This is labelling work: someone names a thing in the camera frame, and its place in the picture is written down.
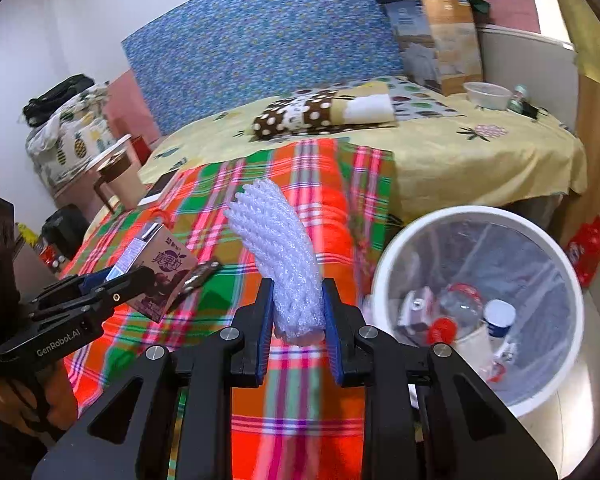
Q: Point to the purple milk carton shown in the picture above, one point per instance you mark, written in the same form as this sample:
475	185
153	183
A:
167	262

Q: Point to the yellow curtain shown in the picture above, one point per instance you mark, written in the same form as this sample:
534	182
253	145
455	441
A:
585	10

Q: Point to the white cabinet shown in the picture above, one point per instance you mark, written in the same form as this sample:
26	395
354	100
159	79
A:
525	60

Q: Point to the brown polka dot pillow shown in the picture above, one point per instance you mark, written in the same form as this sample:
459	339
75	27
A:
300	115

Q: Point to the dark snack wrapper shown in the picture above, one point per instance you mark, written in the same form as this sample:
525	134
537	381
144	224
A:
197	280

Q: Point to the red box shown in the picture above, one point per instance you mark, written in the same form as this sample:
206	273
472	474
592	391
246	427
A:
141	149

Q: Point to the white round trash bin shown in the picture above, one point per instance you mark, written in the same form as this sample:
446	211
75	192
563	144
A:
480	212

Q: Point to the yellow bedsheet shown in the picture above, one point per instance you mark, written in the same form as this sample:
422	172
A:
455	170

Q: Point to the round-print cloth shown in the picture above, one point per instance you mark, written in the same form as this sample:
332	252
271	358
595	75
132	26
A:
425	100

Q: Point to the clear plastic bowl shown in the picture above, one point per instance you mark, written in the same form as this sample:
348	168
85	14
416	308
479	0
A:
486	95

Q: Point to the white phone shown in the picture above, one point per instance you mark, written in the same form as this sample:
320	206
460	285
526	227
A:
157	189

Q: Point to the brown cup with lid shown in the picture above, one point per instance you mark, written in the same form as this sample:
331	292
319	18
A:
122	185

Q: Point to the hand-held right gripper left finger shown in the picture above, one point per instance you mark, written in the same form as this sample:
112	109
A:
264	332

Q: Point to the blue patterned headboard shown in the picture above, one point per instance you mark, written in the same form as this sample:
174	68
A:
255	40

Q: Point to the black bag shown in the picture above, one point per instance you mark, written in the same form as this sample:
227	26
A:
60	97

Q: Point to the white foam net sleeve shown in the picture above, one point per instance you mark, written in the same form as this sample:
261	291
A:
275	250

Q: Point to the wooden board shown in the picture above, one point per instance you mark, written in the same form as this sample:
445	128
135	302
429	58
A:
597	150

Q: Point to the red plastic bottle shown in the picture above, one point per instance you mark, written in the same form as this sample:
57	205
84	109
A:
587	250

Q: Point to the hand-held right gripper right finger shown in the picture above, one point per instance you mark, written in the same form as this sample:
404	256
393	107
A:
332	337

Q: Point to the plaid blanket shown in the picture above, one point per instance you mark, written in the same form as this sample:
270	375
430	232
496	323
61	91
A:
205	200

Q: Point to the clear bottle with red cap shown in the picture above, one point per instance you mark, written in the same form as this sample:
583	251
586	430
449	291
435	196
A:
460	302

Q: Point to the brown cardboard box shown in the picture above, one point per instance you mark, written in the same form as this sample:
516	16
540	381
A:
435	45

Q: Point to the small black object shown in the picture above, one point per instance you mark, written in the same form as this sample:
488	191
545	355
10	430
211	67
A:
530	110

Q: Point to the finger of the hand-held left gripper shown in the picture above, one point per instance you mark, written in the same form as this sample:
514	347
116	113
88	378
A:
112	300
87	282

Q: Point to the small green bottle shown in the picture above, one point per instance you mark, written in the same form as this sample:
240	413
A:
518	99

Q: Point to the person's left hand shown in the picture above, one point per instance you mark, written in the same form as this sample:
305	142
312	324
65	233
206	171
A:
62	400

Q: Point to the pineapple print bundle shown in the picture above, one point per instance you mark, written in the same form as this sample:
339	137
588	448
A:
75	145

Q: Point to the crumpled red white wrapper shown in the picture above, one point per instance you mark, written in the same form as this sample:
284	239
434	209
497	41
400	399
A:
502	360

